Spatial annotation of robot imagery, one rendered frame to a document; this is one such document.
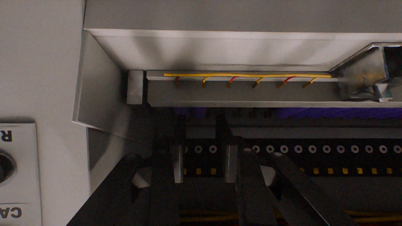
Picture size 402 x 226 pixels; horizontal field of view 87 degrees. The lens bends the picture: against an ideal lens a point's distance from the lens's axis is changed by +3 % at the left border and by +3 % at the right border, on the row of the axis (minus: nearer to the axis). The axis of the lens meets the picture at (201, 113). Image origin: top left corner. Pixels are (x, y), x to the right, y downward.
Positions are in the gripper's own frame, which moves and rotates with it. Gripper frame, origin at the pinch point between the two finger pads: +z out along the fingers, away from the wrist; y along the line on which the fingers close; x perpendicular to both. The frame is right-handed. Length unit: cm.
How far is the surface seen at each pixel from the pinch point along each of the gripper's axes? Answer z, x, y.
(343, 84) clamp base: -1.3, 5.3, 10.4
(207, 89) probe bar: 0.0, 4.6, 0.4
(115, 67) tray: -0.8, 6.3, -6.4
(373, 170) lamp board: 8.5, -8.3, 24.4
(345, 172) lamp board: 8.4, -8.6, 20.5
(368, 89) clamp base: -1.9, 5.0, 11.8
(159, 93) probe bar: -0.2, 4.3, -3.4
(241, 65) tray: -0.6, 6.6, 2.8
